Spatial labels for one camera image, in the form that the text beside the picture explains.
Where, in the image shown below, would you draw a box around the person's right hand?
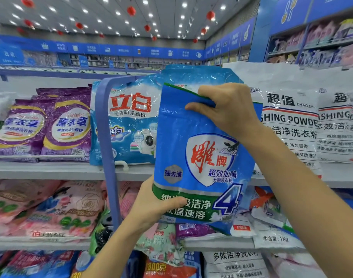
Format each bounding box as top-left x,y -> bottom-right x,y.
185,83 -> 264,142

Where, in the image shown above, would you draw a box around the person's left hand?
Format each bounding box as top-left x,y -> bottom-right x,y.
125,175 -> 188,229

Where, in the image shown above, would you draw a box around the person's right forearm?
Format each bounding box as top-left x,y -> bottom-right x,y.
240,121 -> 353,278

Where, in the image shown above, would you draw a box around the blue pillar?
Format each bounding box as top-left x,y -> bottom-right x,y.
249,0 -> 278,63

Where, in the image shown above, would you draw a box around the large blue hanging sign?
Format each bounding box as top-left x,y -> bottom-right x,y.
0,43 -> 25,65

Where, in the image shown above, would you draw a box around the rows of small red lanterns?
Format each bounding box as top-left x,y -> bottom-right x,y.
14,0 -> 207,44

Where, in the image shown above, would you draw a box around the wall shelf of detergent bottles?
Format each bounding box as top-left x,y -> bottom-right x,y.
205,17 -> 353,68

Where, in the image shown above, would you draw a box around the blue wall shelving unit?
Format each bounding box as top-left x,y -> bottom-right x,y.
202,0 -> 353,70

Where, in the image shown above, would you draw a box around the blue wall sign band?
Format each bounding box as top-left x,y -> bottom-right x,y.
0,34 -> 206,60

